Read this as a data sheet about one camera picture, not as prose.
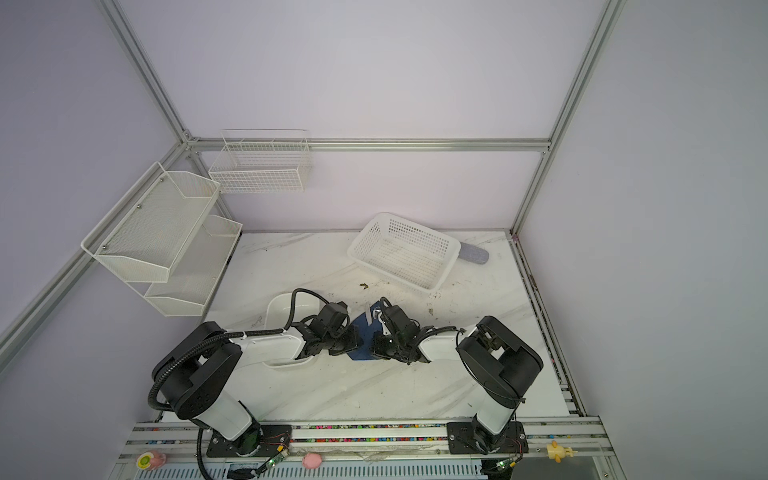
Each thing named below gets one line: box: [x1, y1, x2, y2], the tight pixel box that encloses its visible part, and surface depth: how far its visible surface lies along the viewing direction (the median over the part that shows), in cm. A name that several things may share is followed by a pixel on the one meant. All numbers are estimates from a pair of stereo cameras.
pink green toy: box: [136, 452, 167, 469], surface depth 69 cm
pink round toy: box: [302, 452, 322, 469], surface depth 71 cm
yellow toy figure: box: [546, 440, 578, 463], surface depth 70 cm
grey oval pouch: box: [458, 242, 489, 265], surface depth 112 cm
